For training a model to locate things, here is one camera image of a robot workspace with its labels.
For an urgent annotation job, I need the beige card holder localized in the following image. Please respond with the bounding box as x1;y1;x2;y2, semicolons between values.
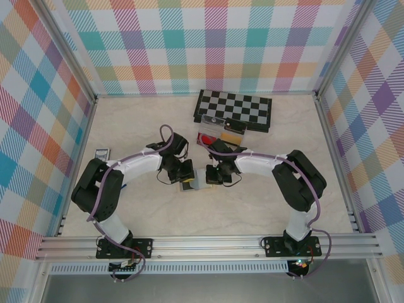
179;169;218;193

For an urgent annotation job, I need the gold card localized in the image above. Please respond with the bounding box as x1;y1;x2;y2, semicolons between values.
220;132;246;145

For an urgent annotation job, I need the red card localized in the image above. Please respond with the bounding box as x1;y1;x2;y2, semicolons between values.
197;132;219;146

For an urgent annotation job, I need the black card with orange dots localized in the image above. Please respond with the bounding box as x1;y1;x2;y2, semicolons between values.
223;118;247;133

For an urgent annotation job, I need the clear acrylic card organiser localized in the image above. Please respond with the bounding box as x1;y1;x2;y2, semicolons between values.
196;114;249;148

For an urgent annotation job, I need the black and silver chessboard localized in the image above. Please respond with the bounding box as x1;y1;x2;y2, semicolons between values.
191;89;273;133

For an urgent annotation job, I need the small controller board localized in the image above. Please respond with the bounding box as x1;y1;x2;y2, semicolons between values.
288;258;312;271
109;259;141;273

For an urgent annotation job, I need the thin black right camera cable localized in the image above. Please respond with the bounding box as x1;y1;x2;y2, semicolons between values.
220;173;243;187

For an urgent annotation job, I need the thin black camera cable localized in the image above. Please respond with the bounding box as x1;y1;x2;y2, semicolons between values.
157;170;179;187
220;173;243;187

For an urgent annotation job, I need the thin black left camera cable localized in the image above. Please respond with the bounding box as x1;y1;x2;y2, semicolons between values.
157;170;179;187

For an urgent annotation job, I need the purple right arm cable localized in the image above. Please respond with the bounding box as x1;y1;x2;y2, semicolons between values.
205;145;333;280

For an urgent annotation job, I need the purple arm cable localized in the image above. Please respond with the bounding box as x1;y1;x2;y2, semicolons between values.
85;124;177;283
205;145;333;280

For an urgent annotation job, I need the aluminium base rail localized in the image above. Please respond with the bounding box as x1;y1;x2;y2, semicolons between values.
34;235;384;261

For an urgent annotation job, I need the slotted grey cable tray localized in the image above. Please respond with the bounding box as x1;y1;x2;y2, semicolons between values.
49;263;290;275

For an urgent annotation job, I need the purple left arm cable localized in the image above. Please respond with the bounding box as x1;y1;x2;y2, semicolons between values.
85;124;177;283

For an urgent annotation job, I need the aluminium frame rail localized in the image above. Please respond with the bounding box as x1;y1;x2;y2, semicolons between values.
315;96;362;234
55;97;98;237

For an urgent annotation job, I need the aluminium frame post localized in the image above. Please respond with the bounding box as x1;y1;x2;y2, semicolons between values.
36;0;98;104
314;0;381;102

